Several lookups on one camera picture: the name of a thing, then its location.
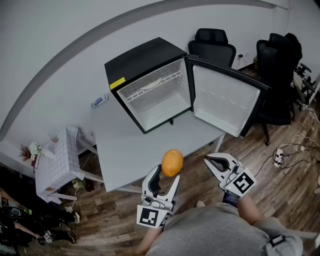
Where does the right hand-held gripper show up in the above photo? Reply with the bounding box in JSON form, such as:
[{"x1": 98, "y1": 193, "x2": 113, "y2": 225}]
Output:
[{"x1": 203, "y1": 152, "x2": 258, "y2": 201}]

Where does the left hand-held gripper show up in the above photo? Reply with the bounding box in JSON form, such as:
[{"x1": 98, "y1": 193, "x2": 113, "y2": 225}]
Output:
[{"x1": 136, "y1": 164, "x2": 181, "y2": 229}]

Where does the orange fruit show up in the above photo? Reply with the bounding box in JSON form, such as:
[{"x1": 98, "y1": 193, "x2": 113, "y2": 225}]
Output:
[{"x1": 161, "y1": 149, "x2": 184, "y2": 178}]

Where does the black mini fridge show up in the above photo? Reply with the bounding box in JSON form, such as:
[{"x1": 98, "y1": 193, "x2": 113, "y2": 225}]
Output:
[{"x1": 104, "y1": 36, "x2": 272, "y2": 138}]

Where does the person's right forearm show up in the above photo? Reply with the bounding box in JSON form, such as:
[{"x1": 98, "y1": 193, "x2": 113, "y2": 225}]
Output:
[{"x1": 236, "y1": 194, "x2": 265, "y2": 226}]

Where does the person's left forearm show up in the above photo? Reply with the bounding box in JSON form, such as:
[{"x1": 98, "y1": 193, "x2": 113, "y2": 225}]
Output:
[{"x1": 136, "y1": 226, "x2": 165, "y2": 256}]

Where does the small black screen device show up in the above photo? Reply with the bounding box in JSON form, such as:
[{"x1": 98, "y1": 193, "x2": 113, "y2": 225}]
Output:
[{"x1": 221, "y1": 192, "x2": 238, "y2": 207}]

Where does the person's grey shirt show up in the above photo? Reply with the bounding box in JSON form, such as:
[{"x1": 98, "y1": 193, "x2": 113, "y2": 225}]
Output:
[{"x1": 146, "y1": 202, "x2": 303, "y2": 256}]

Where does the small potted plant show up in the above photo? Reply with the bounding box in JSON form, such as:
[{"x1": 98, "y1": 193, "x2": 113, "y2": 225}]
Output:
[{"x1": 72, "y1": 178, "x2": 86, "y2": 192}]

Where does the white plate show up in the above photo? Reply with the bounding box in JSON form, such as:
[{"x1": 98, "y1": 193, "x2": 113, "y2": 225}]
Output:
[{"x1": 140, "y1": 76, "x2": 163, "y2": 90}]

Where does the checked white tablecloth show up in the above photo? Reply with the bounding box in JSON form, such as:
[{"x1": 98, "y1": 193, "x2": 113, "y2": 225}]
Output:
[{"x1": 34, "y1": 126, "x2": 86, "y2": 205}]

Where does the black mesh office chair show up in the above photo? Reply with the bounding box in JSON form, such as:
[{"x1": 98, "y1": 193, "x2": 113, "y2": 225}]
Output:
[
  {"x1": 284, "y1": 32, "x2": 303, "y2": 68},
  {"x1": 187, "y1": 28, "x2": 237, "y2": 69},
  {"x1": 256, "y1": 32, "x2": 301, "y2": 147}
]

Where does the wet wipes packet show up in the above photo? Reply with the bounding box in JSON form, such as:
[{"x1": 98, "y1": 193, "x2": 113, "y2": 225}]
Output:
[{"x1": 91, "y1": 93, "x2": 110, "y2": 110}]

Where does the white and red flower bouquet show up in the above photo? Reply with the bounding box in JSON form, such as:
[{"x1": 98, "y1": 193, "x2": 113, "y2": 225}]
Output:
[{"x1": 19, "y1": 141, "x2": 43, "y2": 162}]

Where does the white floor cable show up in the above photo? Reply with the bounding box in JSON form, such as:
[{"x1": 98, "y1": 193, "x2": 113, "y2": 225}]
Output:
[{"x1": 278, "y1": 134, "x2": 320, "y2": 152}]

